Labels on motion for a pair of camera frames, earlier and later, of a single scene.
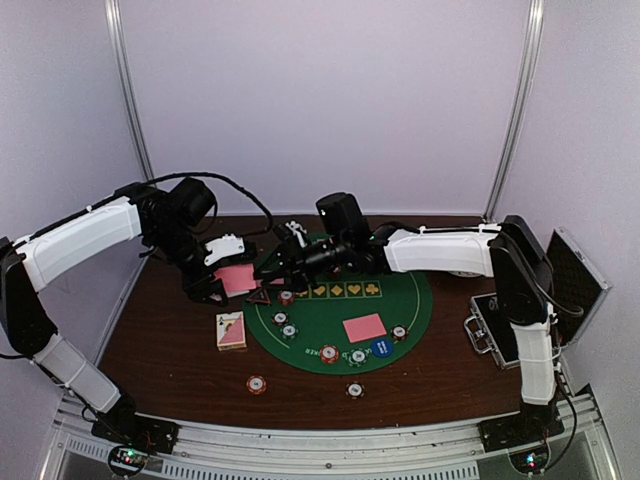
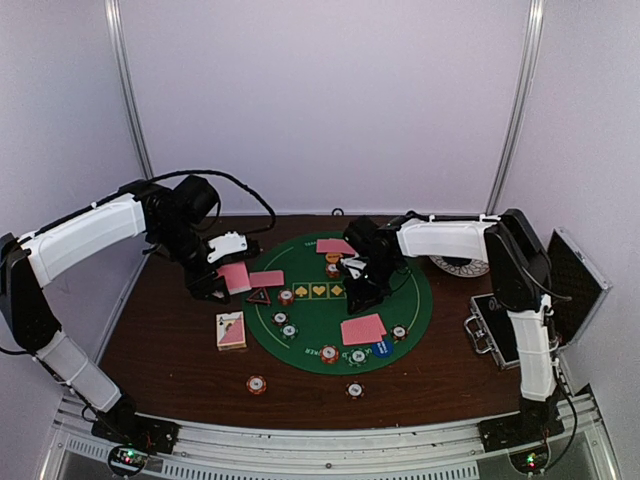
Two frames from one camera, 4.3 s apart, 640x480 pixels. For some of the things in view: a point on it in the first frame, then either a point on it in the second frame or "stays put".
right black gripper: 294,264 → 363,299
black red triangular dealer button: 260,296 stays put
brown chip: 399,332 stays put
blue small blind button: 381,348 stays put
